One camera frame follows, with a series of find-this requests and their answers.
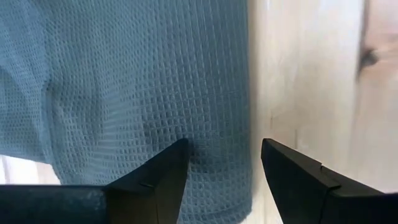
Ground blue-grey waffle towel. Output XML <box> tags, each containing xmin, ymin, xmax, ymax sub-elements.
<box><xmin>0</xmin><ymin>0</ymin><xmax>253</xmax><ymax>224</ymax></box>

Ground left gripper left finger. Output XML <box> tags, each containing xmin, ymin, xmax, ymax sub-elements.
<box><xmin>0</xmin><ymin>138</ymin><xmax>190</xmax><ymax>224</ymax></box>

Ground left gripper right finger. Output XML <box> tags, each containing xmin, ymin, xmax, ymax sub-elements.
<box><xmin>261</xmin><ymin>138</ymin><xmax>398</xmax><ymax>224</ymax></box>

